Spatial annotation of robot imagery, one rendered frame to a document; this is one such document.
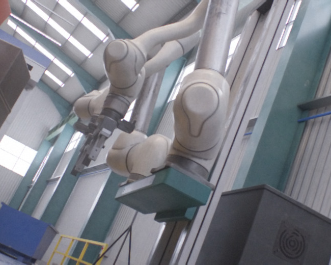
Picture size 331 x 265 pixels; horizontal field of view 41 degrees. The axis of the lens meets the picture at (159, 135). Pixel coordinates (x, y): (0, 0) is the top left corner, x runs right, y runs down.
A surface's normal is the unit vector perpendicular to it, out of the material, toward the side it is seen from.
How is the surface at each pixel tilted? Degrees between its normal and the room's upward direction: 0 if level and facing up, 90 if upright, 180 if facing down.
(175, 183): 90
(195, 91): 99
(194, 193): 90
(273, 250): 90
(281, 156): 90
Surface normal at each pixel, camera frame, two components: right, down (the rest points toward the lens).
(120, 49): -0.17, -0.27
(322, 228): 0.33, -0.21
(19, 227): 0.12, -0.31
